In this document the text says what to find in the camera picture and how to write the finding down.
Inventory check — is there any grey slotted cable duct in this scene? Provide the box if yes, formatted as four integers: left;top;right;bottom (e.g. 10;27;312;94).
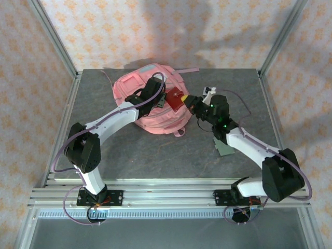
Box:
33;209;303;219

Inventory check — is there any aluminium frame side rail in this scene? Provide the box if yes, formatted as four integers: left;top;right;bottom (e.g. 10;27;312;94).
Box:
258;74;297;187
41;75;81;187

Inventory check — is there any red wallet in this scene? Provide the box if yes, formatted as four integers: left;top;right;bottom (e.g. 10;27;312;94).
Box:
165;87;186;113

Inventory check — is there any pink backpack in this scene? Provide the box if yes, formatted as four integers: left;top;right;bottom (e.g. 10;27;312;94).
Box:
100;64;200;137

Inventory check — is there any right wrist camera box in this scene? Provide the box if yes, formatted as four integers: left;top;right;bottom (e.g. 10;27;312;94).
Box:
202;86;217;103

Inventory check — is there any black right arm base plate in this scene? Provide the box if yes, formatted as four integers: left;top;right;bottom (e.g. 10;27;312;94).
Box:
212;189;260;208

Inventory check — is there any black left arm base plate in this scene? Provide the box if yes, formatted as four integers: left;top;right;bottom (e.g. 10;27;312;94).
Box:
76;190;124;208

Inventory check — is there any aluminium frame cross rail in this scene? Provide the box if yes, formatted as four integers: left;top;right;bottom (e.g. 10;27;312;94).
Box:
27;178;311;209

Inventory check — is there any aluminium frame post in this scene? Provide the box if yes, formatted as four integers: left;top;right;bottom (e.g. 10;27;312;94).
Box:
258;0;308;78
27;0;80;78

